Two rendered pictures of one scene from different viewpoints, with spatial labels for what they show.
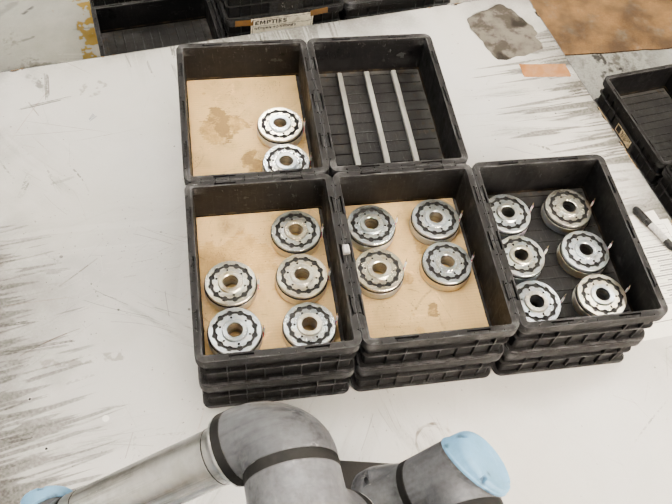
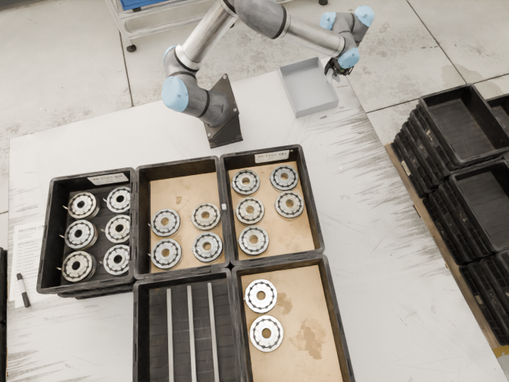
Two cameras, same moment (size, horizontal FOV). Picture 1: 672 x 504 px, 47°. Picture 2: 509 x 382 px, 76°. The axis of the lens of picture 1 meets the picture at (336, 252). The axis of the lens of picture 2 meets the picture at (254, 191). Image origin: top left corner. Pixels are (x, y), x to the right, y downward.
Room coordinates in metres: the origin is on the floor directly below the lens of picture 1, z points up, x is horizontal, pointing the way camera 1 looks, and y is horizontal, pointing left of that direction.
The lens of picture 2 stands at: (1.19, 0.17, 1.94)
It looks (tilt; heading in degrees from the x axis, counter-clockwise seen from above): 66 degrees down; 193
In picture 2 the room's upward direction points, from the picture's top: 5 degrees counter-clockwise
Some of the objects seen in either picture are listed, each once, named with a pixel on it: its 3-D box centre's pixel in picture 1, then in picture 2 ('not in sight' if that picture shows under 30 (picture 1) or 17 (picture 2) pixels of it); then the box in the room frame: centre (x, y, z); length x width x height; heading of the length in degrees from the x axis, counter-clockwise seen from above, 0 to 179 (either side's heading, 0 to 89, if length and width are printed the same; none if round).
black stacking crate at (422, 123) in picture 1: (380, 116); (190, 344); (1.25, -0.06, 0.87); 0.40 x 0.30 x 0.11; 16
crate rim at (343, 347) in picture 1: (268, 263); (268, 201); (0.78, 0.12, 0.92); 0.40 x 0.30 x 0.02; 16
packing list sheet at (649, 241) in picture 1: (654, 273); (39, 258); (1.04, -0.74, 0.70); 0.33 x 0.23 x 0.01; 24
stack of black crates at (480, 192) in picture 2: not in sight; (479, 214); (0.48, 1.18, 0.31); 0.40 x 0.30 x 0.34; 24
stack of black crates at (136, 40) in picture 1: (161, 54); not in sight; (1.97, 0.70, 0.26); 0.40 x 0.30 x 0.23; 114
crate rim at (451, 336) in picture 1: (420, 250); (179, 214); (0.86, -0.16, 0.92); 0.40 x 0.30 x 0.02; 16
